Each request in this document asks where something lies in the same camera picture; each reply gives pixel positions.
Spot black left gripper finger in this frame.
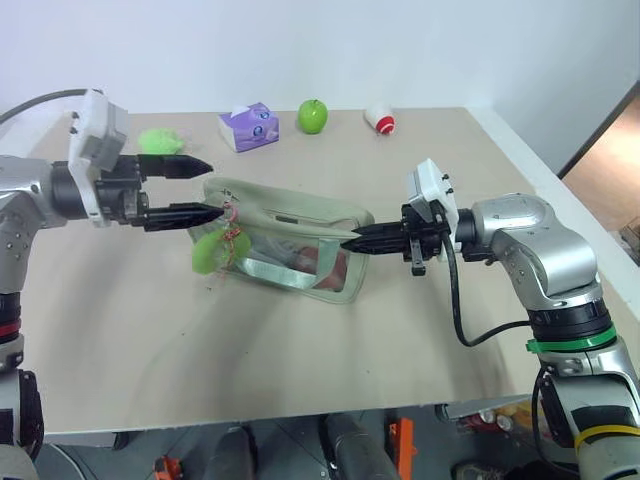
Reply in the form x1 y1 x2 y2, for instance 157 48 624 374
137 153 215 181
143 202 225 234

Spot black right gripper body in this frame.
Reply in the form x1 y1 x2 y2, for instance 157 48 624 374
399 202 447 277

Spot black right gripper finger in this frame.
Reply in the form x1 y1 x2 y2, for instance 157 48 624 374
339 234 406 256
352 221 406 241

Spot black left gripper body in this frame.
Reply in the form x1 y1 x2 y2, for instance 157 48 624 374
94 154 150 229

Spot green plush keychain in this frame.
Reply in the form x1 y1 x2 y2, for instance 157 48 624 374
191 199 252 276

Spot green zip pouch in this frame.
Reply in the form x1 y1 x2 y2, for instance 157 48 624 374
186 176 377 306

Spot loose green plush tuft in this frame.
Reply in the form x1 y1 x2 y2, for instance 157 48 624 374
136 126 186 156

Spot red item inside pouch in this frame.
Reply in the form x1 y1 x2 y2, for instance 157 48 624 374
293 244 350 292

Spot purple tissue box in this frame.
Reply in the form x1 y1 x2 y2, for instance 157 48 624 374
217 101 282 154

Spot red and white cup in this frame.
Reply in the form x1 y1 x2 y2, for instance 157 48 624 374
363 101 399 137

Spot green apple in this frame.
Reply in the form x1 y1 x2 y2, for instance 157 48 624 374
297 98 330 135

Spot red drink cans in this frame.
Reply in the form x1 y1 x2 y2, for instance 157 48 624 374
464 407 515 434

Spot orange clamp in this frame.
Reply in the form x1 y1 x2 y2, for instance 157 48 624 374
386 416 417 460
153 455 182 480

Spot dark rounded shape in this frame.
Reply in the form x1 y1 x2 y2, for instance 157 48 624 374
207 423 257 480
319 411 397 480

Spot grey shoe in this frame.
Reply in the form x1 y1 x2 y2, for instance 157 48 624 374
451 460 502 480

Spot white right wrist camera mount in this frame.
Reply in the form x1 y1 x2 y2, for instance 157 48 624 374
405 158 460 264

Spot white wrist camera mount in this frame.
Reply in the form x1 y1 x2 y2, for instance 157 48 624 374
67 88 131 229
405 158 460 264

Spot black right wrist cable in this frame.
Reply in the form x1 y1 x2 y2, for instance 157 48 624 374
438 212 532 348

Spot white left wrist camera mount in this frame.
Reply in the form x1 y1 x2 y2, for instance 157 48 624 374
67 88 131 229

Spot grey left arm cable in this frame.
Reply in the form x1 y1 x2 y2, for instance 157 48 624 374
0 88 90 125

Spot grey metal table bracket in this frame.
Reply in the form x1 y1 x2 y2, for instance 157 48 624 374
433 394 532 422

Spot black right elbow cable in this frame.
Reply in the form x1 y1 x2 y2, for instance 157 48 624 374
530 366 577 462

